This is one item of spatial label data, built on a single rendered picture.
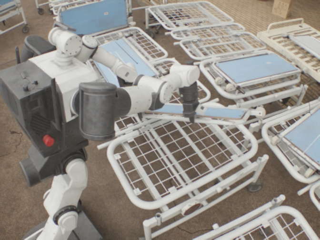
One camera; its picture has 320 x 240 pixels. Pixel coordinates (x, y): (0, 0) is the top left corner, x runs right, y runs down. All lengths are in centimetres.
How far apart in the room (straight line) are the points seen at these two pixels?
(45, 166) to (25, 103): 35
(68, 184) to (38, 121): 45
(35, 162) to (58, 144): 18
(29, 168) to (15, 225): 114
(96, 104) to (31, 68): 28
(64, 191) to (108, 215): 78
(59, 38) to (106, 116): 29
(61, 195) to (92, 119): 61
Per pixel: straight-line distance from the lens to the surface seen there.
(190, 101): 119
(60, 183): 122
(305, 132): 187
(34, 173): 105
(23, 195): 224
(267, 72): 222
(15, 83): 81
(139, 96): 82
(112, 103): 71
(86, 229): 172
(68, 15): 267
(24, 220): 213
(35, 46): 101
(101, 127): 70
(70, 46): 80
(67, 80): 78
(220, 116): 130
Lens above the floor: 175
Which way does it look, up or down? 46 degrees down
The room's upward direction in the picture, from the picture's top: straight up
